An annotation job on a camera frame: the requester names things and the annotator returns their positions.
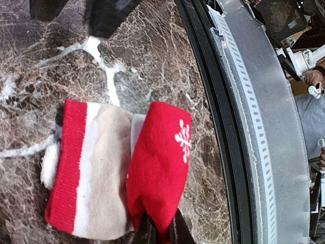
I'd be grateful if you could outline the left gripper white black left finger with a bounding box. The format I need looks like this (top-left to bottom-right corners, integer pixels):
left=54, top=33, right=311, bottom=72
left=131, top=212, right=157, bottom=244

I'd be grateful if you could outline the operator hand with controller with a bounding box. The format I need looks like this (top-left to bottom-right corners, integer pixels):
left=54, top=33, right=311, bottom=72
left=304, top=62, right=324, bottom=170

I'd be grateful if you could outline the white slotted cable duct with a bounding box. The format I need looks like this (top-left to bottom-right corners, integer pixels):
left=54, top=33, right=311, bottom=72
left=207, top=7, right=277, bottom=243

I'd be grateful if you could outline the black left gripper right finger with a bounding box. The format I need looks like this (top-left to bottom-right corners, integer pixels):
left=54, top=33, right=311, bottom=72
left=169, top=209, right=196, bottom=244

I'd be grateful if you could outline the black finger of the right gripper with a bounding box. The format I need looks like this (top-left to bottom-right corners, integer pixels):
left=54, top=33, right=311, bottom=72
left=85, top=0, right=141, bottom=39
left=29, top=0, right=68, bottom=21

